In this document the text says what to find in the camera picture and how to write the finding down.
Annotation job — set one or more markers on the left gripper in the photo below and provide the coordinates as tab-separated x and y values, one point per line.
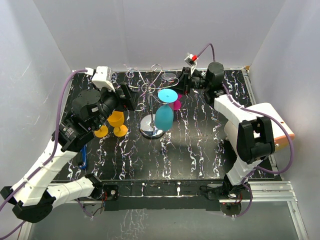
131	96

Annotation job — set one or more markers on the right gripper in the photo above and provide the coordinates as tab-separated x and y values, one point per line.
184	81

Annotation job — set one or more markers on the clear wine glass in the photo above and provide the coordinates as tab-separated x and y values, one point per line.
168	76

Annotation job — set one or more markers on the blue wine glass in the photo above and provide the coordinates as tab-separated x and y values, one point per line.
164	116

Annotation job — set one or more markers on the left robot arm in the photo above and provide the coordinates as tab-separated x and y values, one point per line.
33	198

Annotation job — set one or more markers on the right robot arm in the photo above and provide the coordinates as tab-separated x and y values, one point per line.
250	136

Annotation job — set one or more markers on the magenta wine glass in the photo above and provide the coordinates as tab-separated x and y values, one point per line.
177	104

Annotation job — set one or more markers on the orange wine glass right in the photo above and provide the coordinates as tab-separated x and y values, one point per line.
116	120

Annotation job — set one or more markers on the orange wine glass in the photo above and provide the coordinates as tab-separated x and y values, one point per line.
101	132
116	120

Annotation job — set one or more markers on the chrome wine glass rack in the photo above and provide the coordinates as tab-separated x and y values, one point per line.
150	92

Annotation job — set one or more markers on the orange wine glass left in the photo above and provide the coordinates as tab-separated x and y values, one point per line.
101	132

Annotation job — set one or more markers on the blue carabiner clip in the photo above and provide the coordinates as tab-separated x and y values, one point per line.
82	161

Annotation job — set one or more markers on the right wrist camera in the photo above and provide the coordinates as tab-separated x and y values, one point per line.
191	60

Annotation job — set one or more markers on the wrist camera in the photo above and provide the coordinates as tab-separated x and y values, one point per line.
191	60
101	77

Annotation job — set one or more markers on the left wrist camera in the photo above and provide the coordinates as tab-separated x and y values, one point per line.
101	77

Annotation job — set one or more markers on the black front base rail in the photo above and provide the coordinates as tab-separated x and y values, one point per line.
116	195

